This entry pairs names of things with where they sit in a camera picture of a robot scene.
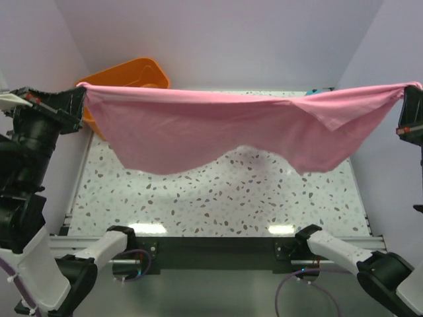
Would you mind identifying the pink t shirt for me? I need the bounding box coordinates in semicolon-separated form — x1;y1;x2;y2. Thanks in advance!
82;83;406;175

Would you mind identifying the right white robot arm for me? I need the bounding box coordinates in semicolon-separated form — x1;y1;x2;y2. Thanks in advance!
294;86;422;316

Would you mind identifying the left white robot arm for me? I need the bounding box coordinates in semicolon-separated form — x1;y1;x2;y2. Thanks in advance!
1;87;137;316

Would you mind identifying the orange plastic basket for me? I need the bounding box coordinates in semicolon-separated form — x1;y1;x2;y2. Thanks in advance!
74;57;172;141

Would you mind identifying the turquoise folded t shirt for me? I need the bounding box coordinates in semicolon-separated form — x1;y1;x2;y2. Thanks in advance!
305;89;323;96

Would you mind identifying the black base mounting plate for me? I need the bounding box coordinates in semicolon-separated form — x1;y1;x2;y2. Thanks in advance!
111;237;321;278

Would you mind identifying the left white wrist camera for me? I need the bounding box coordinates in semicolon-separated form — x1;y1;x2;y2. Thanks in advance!
0;93;32;112

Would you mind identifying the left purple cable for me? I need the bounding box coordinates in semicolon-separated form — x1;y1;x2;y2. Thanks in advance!
0;249;153;317

